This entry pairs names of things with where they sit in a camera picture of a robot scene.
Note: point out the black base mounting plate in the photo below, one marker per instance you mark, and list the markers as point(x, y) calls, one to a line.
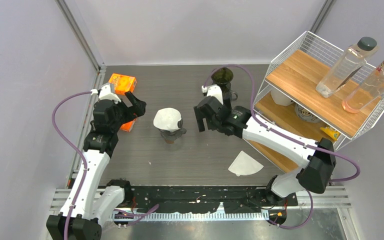
point(201, 199)

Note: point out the patterned ceramic bowl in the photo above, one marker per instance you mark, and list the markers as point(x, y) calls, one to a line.
point(305, 115)

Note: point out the glass carafe with leather collar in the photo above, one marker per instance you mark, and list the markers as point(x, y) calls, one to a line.
point(170, 145)

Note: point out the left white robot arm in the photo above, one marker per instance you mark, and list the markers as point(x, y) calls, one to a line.
point(82, 217)

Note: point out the white paper coffee filter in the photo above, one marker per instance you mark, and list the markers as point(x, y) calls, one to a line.
point(167, 119)

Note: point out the orange box upper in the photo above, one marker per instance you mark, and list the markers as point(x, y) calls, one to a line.
point(123, 83)

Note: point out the dark green glass dripper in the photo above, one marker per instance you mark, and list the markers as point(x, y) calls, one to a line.
point(223, 77)

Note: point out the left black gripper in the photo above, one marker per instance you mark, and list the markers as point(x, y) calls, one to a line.
point(138, 106)

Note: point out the white ceramic cup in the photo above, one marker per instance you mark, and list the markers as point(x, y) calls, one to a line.
point(279, 98)

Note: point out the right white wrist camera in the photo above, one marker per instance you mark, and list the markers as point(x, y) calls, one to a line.
point(213, 91)

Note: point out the pink liquid bottle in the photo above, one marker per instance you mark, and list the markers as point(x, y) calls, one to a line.
point(371, 88)

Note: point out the white wire wooden shelf rack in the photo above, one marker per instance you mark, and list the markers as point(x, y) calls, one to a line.
point(295, 73)

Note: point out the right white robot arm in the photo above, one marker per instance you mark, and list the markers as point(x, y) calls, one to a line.
point(315, 160)

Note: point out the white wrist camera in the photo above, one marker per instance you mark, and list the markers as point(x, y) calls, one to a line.
point(106, 92)
point(213, 91)

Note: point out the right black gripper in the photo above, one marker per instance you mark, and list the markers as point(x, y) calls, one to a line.
point(200, 120)

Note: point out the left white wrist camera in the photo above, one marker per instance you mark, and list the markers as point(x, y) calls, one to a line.
point(106, 92)

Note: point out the grey glass dripper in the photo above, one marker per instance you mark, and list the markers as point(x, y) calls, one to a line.
point(170, 136)

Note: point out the grey glass pitcher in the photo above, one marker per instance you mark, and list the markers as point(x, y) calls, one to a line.
point(228, 97)

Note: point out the yellow snack packet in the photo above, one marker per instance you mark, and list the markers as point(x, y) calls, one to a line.
point(331, 132)

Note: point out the orange razor box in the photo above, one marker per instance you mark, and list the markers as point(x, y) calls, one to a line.
point(127, 127)

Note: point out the clear bottle grey cap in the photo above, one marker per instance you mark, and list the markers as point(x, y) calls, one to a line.
point(349, 63)

